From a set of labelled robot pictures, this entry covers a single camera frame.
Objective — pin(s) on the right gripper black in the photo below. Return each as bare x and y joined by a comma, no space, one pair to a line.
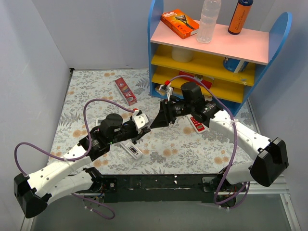
167,112

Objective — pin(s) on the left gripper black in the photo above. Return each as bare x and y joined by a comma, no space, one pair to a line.
137,133

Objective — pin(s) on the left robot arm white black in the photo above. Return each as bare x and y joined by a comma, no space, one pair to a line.
35,191

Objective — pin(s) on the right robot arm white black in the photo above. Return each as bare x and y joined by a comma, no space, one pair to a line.
269,157

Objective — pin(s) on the red white remote control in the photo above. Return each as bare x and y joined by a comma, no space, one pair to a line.
197,126

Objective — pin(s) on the white remote with screen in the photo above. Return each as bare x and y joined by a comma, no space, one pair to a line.
98,121

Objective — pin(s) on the yellow soap pack left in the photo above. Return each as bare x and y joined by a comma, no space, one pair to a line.
160,91

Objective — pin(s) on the floral table mat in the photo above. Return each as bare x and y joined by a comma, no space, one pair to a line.
177,149

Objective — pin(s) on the yellow white pack middle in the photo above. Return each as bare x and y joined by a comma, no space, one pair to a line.
177,92

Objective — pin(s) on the red toothpaste box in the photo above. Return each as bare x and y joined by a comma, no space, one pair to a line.
125,91

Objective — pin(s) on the white pack right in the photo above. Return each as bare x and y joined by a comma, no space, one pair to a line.
208,98

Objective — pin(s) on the red box on shelf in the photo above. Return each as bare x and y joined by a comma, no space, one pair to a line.
198,79

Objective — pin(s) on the white paper roll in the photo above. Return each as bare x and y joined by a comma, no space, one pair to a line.
182,55

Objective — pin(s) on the black base bar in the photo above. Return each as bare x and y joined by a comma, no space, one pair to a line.
156,187

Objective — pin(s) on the blue shelf unit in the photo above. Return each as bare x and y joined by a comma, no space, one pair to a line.
256,47

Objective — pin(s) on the blue white can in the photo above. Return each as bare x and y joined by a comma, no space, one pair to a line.
234,65

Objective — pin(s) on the orange razor box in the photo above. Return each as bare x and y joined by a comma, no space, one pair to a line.
180,23

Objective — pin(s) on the clear plastic bottle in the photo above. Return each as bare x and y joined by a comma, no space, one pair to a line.
209,16

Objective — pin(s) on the orange cylindrical bottle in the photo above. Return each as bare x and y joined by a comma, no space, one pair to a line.
239,17

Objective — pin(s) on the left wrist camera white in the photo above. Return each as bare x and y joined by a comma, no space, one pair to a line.
140,119

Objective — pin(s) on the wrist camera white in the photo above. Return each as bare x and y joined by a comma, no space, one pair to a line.
167,89
140,119

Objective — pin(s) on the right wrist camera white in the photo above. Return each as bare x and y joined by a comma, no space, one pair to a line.
167,89

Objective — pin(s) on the aluminium rail frame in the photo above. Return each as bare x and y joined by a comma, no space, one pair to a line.
263,209

